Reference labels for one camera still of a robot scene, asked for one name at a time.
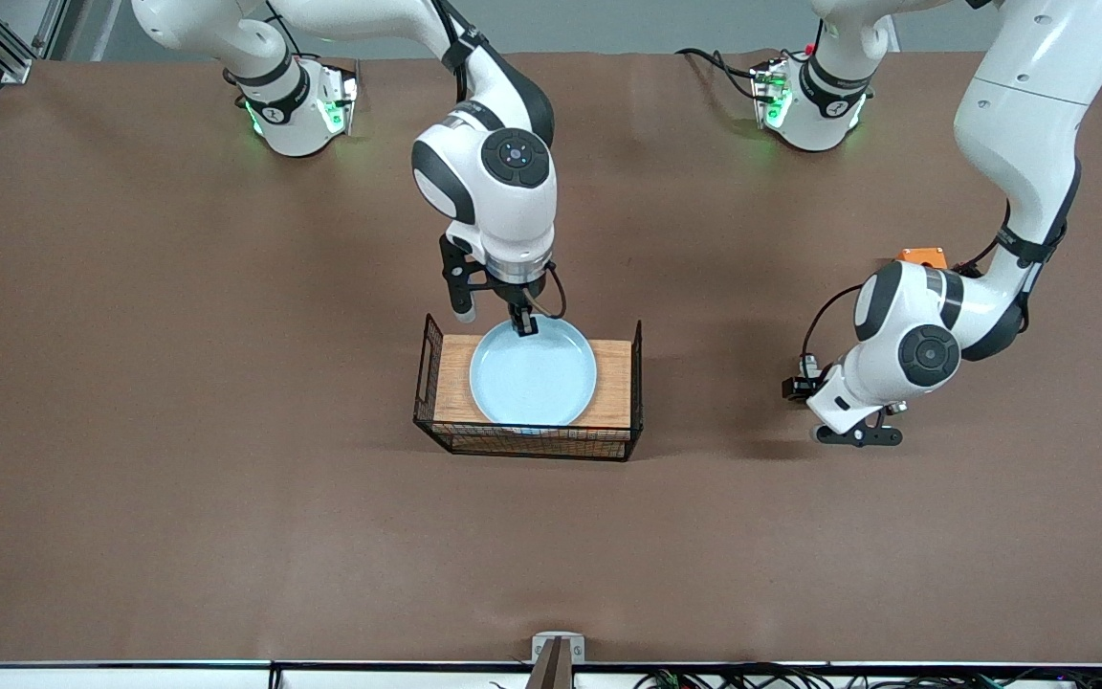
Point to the orange button enclosure box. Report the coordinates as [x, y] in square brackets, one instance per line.
[924, 256]

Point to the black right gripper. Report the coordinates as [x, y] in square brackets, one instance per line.
[521, 310]

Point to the grey metal bracket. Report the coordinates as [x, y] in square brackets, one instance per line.
[575, 646]

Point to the white table edge rail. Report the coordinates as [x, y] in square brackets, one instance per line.
[82, 679]

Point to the light blue round plate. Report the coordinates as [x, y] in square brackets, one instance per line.
[532, 383]

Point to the brown table cover sheet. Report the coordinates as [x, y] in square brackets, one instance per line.
[226, 536]

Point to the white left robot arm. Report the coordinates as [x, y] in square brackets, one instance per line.
[1020, 124]

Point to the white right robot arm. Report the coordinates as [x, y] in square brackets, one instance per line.
[503, 201]

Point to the wooden board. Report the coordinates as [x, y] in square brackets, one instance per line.
[616, 383]

